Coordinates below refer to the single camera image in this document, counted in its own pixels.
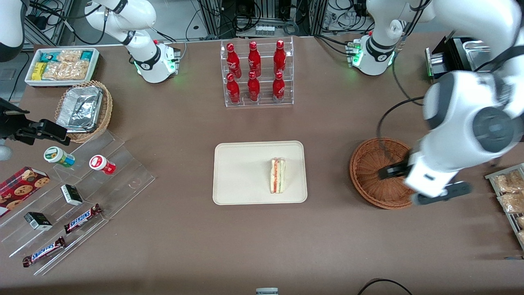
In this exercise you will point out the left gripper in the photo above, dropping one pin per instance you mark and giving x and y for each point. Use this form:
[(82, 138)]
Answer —
[(394, 170)]

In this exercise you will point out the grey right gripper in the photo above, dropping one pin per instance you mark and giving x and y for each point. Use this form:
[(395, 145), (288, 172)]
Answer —
[(9, 125)]

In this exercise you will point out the triangle sandwich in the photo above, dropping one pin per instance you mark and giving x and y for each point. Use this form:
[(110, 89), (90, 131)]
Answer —
[(277, 176)]

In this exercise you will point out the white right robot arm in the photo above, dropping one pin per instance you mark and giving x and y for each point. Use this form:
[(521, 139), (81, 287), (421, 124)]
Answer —
[(143, 57)]

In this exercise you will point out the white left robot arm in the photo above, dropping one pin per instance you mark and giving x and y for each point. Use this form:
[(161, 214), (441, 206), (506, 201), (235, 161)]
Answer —
[(462, 106)]

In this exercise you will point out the round brown wicker basket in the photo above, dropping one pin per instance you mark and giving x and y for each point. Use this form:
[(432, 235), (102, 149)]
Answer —
[(368, 180)]

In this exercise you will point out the light wicker basket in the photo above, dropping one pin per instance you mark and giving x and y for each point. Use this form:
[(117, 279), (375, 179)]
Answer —
[(106, 110)]

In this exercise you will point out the cream rectangular tray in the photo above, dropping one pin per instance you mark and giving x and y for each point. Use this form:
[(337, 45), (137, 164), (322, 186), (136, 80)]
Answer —
[(241, 172)]

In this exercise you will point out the green lid cup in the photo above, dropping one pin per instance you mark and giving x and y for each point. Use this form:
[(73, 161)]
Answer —
[(55, 155)]

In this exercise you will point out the aluminium foil container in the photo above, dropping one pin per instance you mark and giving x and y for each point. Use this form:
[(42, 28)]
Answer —
[(80, 108)]

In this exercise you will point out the red lid cup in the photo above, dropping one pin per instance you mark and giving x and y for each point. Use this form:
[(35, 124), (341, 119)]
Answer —
[(100, 164)]

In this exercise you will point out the yellow snack bar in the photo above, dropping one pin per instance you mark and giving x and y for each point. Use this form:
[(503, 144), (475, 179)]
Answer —
[(38, 71)]

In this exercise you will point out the large clear cracker bag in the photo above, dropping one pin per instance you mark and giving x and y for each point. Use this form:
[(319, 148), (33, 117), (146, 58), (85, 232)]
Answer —
[(67, 70)]

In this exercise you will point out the red cookie box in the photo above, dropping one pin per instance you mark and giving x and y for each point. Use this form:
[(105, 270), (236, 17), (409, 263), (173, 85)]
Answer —
[(20, 188)]

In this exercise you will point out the small black carton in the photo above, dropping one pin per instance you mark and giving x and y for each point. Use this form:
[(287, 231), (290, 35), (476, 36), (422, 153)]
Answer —
[(37, 221), (71, 194)]

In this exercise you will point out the teal snack pack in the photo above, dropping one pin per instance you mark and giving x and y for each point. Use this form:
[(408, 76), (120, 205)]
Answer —
[(49, 56), (86, 55)]

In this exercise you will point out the small clear cracker bag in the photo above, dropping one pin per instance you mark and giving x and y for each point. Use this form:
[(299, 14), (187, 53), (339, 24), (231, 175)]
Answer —
[(69, 55)]

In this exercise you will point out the white plastic snack bin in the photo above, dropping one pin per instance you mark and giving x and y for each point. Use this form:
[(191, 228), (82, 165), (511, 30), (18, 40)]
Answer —
[(96, 65)]

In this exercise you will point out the clear acrylic stepped display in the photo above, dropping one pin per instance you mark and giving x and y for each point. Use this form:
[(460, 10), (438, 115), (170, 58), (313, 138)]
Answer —
[(123, 180)]

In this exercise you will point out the clear bag of pastries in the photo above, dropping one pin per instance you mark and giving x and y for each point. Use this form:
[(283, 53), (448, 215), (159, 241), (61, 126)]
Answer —
[(511, 203), (509, 182)]

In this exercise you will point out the snickers chocolate bar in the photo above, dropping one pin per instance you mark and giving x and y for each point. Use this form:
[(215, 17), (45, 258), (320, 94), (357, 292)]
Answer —
[(43, 252), (82, 219)]

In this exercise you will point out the black machine yellow panel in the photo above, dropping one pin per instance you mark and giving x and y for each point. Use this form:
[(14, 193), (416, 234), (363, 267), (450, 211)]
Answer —
[(450, 53)]

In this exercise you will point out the red cola bottle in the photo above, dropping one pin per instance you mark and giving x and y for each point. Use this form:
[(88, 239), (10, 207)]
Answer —
[(233, 91), (233, 61), (279, 59), (278, 89), (254, 60), (254, 89)]

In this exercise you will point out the clear acrylic bottle rack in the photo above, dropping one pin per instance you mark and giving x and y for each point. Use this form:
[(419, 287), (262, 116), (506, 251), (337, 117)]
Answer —
[(264, 104)]

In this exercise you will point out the small grey device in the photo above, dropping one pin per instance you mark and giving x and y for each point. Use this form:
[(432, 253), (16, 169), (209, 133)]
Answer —
[(267, 291)]

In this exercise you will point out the white power strip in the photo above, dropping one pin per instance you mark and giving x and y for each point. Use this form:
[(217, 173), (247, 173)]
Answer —
[(265, 29)]

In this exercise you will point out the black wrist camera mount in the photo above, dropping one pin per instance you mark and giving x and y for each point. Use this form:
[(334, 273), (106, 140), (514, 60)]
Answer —
[(10, 119)]

